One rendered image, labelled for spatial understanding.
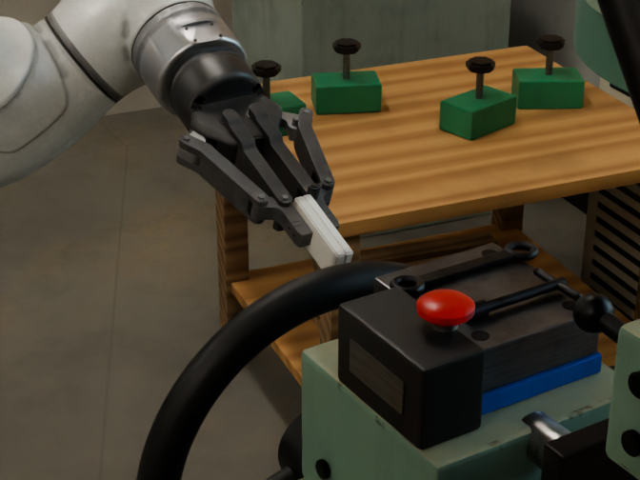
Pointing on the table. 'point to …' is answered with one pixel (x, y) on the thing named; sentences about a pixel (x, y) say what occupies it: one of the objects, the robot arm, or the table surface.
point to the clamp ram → (570, 450)
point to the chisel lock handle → (596, 315)
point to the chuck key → (525, 294)
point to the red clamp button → (445, 308)
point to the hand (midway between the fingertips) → (320, 237)
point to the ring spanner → (466, 268)
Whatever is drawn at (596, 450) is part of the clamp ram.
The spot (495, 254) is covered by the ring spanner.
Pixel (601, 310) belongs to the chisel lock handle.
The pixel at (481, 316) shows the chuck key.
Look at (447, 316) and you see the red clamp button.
